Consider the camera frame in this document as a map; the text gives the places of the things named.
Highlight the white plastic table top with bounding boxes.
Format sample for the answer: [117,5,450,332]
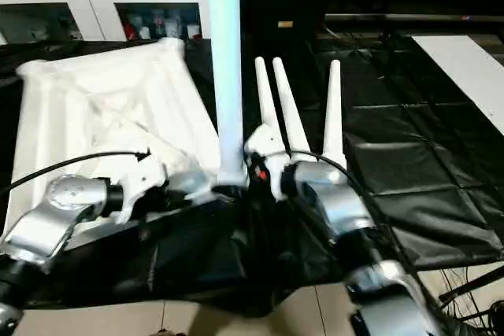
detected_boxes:
[0,36,239,252]

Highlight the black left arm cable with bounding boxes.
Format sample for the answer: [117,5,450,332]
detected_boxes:
[0,150,152,197]

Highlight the black stand base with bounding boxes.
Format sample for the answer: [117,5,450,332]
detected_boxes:
[437,261,504,336]

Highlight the white board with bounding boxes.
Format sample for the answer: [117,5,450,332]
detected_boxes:
[410,34,504,138]

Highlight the black plastic mat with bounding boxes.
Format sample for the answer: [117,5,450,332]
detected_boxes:
[0,33,504,317]

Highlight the white plastic table leg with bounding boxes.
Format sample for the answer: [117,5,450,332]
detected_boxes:
[253,56,285,150]
[206,0,247,189]
[271,56,313,161]
[322,58,348,172]

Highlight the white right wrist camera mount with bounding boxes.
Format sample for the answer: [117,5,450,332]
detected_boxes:
[243,124,295,203]

